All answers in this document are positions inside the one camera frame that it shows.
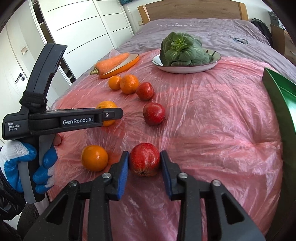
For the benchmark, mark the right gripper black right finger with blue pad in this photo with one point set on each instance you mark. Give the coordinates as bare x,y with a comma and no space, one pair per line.
226,218

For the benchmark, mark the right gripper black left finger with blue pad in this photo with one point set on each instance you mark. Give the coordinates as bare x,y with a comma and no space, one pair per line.
63,218

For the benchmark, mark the red apple camera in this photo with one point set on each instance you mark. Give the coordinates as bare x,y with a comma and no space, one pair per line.
144,160

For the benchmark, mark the red apple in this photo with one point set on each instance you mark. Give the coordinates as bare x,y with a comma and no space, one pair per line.
154,114
145,91

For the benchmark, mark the black jacket left forearm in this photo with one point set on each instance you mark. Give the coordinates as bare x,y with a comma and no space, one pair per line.
12,204

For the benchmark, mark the blue white gloved left hand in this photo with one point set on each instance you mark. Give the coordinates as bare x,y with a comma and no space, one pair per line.
14,152

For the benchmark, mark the carrot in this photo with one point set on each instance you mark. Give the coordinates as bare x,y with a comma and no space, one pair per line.
104,66

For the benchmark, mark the small far orange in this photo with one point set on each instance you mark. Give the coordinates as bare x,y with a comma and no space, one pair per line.
114,82

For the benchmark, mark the large far orange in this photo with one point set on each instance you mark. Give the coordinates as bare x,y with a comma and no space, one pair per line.
129,84

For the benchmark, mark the pink plastic sheet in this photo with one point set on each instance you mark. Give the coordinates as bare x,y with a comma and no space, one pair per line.
220,124

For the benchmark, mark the white wardrobe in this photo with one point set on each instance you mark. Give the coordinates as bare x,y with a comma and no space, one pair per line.
89,29

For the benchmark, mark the orange oval plate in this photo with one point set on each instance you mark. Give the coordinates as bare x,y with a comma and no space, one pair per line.
127,64

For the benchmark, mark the green metal tray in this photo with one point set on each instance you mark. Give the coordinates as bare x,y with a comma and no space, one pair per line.
281,92

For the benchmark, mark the green bok choy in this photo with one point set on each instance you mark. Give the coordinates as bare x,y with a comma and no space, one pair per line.
182,49

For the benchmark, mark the white enamel plate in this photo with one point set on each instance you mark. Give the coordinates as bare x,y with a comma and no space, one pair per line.
189,69

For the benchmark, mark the wooden headboard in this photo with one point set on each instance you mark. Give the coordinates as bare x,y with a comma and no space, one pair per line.
202,9

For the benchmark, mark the mauve bed cover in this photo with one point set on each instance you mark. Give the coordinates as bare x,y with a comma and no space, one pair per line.
234,38

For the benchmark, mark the wooden drawer nightstand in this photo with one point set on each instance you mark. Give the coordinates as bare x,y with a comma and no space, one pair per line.
283,43

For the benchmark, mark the black backpack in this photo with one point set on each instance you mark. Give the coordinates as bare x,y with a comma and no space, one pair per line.
263,29

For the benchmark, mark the white door with handle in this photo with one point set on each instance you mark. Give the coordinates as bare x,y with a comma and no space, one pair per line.
14,80

